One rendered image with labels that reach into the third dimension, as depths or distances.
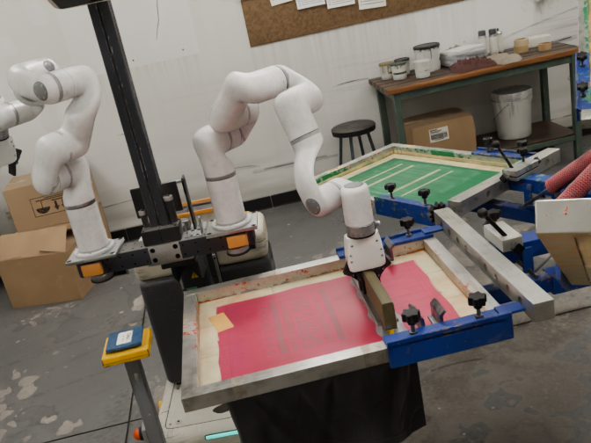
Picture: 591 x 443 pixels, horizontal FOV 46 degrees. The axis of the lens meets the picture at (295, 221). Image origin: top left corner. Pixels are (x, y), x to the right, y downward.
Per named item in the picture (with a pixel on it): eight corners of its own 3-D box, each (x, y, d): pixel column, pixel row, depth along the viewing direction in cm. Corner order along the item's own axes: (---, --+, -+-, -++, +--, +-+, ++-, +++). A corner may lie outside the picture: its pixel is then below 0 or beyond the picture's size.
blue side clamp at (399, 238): (342, 274, 211) (338, 253, 209) (339, 267, 216) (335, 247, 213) (435, 251, 213) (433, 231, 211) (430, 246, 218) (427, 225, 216)
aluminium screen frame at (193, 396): (185, 413, 157) (180, 399, 155) (186, 301, 211) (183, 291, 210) (514, 330, 162) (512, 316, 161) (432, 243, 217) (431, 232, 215)
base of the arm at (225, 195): (214, 216, 224) (202, 171, 219) (251, 208, 224) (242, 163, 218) (210, 234, 209) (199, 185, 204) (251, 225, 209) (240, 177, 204)
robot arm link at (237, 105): (222, 54, 179) (270, 39, 191) (180, 146, 206) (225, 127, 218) (257, 93, 176) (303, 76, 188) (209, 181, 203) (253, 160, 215)
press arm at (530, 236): (499, 265, 186) (497, 249, 184) (489, 257, 191) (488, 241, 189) (559, 250, 187) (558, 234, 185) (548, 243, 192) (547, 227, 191)
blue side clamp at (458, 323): (390, 369, 159) (386, 343, 157) (385, 358, 164) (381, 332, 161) (514, 337, 161) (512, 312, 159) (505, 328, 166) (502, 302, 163)
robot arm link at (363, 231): (375, 213, 183) (376, 222, 184) (342, 220, 182) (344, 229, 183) (382, 222, 176) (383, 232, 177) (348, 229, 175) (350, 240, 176)
